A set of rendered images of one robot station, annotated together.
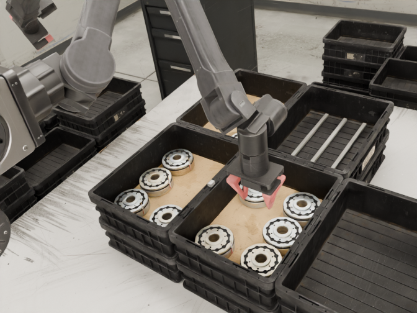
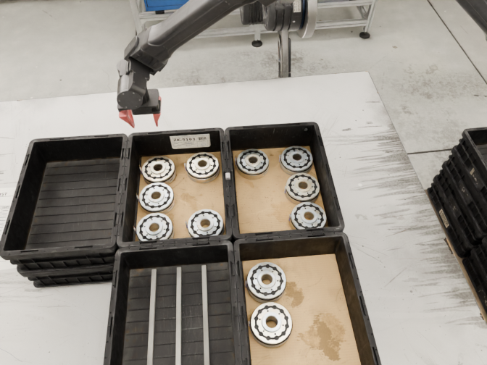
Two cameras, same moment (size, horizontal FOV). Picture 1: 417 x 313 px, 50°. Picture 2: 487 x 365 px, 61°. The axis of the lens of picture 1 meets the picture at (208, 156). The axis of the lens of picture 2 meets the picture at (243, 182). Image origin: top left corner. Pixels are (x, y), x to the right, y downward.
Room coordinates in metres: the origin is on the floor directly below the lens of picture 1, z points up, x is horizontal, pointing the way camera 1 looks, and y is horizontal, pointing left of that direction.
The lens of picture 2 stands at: (1.43, -0.47, 1.88)
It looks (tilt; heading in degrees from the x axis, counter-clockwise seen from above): 54 degrees down; 134
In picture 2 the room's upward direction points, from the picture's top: straight up
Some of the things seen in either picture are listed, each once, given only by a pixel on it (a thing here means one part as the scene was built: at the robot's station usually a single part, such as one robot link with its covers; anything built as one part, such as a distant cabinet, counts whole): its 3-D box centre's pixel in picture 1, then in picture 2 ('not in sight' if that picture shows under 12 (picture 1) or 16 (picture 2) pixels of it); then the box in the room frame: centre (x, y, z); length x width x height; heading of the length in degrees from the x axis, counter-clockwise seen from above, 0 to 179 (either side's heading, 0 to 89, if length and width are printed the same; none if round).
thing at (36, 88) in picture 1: (26, 94); not in sight; (0.60, 0.25, 1.45); 0.09 x 0.08 x 0.12; 51
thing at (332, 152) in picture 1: (324, 139); (177, 329); (1.12, -0.37, 0.87); 0.40 x 0.30 x 0.11; 139
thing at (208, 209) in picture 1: (259, 220); (178, 193); (0.82, -0.11, 0.87); 0.40 x 0.30 x 0.11; 139
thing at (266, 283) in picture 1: (259, 207); (176, 183); (0.82, -0.11, 0.92); 0.40 x 0.30 x 0.02; 139
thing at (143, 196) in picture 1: (131, 200); (296, 158); (0.98, 0.25, 0.86); 0.10 x 0.10 x 0.01
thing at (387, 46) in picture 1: (361, 68); not in sight; (2.38, -1.00, 0.37); 0.40 x 0.30 x 0.45; 51
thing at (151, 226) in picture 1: (170, 171); (279, 176); (1.02, 0.12, 0.92); 0.40 x 0.30 x 0.02; 139
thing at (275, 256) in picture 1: (260, 259); (158, 169); (0.70, -0.09, 0.86); 0.10 x 0.10 x 0.01
